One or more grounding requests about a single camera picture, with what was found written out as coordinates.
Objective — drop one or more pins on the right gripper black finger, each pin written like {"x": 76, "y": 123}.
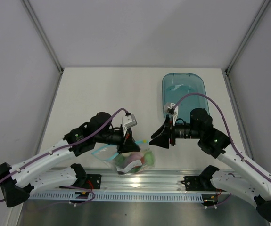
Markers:
{"x": 163, "y": 130}
{"x": 162, "y": 141}

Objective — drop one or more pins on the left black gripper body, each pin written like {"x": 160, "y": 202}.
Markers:
{"x": 127, "y": 133}

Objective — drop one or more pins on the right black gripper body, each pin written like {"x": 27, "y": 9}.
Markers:
{"x": 174, "y": 131}

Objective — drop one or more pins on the white toy onion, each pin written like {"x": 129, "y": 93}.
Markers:
{"x": 126, "y": 154}

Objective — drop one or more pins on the purple toy eggplant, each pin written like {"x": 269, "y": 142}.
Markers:
{"x": 134, "y": 156}

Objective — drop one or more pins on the clear zip bag blue zipper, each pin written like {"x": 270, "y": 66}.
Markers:
{"x": 127, "y": 163}

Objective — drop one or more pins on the green toy bell pepper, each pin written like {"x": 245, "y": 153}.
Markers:
{"x": 149, "y": 158}

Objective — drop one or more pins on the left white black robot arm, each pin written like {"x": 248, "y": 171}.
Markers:
{"x": 18, "y": 182}

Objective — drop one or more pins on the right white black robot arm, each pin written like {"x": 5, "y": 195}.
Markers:
{"x": 254, "y": 183}

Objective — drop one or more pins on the teal plastic tray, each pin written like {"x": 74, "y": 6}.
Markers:
{"x": 177, "y": 85}

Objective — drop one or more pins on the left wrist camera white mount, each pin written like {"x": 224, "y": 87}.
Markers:
{"x": 128, "y": 121}

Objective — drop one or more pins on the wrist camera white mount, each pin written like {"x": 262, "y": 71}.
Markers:
{"x": 171, "y": 109}
{"x": 128, "y": 121}

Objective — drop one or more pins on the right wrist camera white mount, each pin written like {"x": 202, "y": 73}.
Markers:
{"x": 171, "y": 109}

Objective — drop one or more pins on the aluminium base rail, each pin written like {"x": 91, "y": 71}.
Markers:
{"x": 148, "y": 181}

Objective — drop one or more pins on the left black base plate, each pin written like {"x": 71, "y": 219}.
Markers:
{"x": 93, "y": 181}

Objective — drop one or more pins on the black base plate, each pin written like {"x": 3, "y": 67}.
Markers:
{"x": 198, "y": 183}
{"x": 93, "y": 181}

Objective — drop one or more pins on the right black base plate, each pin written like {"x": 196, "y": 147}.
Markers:
{"x": 198, "y": 183}

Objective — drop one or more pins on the slotted grey cable duct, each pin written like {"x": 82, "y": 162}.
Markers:
{"x": 118, "y": 196}

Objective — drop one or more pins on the right side aluminium rail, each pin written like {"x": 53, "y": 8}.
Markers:
{"x": 236, "y": 110}

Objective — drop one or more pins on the left aluminium frame post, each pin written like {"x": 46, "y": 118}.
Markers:
{"x": 42, "y": 35}

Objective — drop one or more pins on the aluminium frame post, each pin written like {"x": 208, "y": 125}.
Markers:
{"x": 265, "y": 5}
{"x": 42, "y": 35}

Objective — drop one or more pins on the right aluminium frame post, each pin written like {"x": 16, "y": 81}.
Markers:
{"x": 265, "y": 5}

